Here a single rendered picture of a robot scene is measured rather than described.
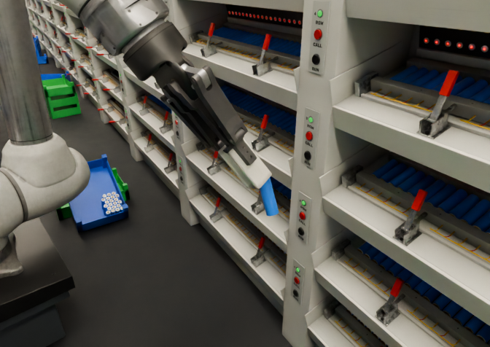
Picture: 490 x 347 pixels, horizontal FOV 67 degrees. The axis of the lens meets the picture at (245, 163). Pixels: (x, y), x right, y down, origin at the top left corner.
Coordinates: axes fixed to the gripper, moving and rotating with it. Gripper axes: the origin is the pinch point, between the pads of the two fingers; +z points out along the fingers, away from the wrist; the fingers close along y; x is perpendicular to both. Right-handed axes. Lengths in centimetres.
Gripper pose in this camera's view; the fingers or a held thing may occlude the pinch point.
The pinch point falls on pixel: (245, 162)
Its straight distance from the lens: 50.3
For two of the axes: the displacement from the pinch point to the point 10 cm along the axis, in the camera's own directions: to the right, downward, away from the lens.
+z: 6.0, 7.4, 3.1
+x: 6.4, -6.7, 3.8
